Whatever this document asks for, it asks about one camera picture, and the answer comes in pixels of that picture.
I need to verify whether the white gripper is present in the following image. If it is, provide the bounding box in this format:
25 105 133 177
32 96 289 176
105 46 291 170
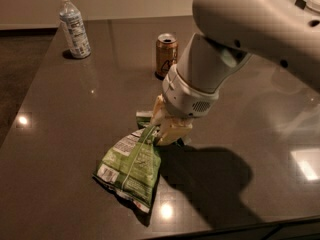
150 64 219 146

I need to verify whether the gold soda can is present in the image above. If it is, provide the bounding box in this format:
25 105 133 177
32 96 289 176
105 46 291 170
155 33 178 79

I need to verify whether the clear plastic water bottle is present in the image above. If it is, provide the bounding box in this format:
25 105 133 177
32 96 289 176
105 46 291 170
59 0 91 59

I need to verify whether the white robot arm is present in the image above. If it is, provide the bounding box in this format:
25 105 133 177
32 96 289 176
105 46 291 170
151 0 320 146

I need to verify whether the green jalapeno chip bag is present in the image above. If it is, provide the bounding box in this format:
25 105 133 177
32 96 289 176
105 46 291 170
94 111 161 213

